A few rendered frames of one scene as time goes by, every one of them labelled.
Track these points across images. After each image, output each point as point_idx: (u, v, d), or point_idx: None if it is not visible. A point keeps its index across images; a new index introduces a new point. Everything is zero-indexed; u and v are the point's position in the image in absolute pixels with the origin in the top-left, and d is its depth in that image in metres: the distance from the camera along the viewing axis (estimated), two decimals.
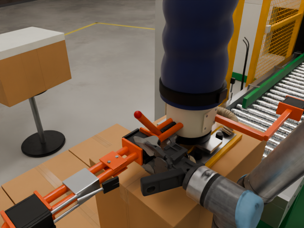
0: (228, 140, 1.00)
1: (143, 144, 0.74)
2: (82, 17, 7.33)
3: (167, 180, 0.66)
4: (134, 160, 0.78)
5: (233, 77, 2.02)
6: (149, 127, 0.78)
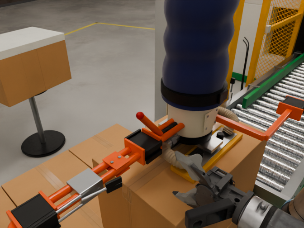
0: (228, 139, 1.01)
1: (187, 166, 0.64)
2: (82, 17, 7.33)
3: (215, 213, 0.58)
4: (136, 160, 0.80)
5: (233, 77, 2.02)
6: (151, 128, 0.80)
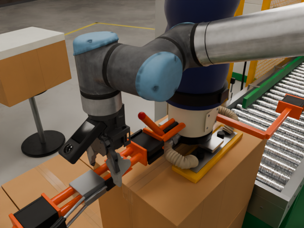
0: (229, 138, 1.01)
1: (87, 154, 0.71)
2: (82, 17, 7.33)
3: (78, 131, 0.60)
4: (138, 161, 0.79)
5: (233, 77, 2.02)
6: (153, 128, 0.79)
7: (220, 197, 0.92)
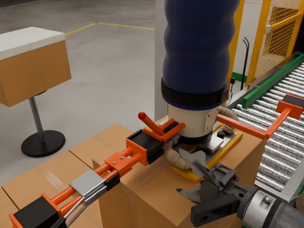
0: (229, 138, 1.01)
1: (192, 163, 0.65)
2: (82, 17, 7.33)
3: (220, 209, 0.59)
4: (138, 161, 0.79)
5: (233, 77, 2.02)
6: (153, 128, 0.79)
7: None
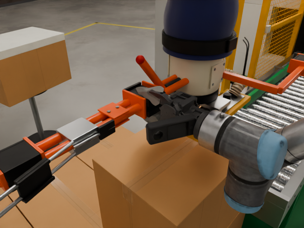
0: (236, 101, 0.92)
1: (147, 93, 0.66)
2: (82, 17, 7.33)
3: (176, 126, 0.58)
4: (136, 114, 0.71)
5: None
6: (152, 78, 0.71)
7: (220, 197, 0.92)
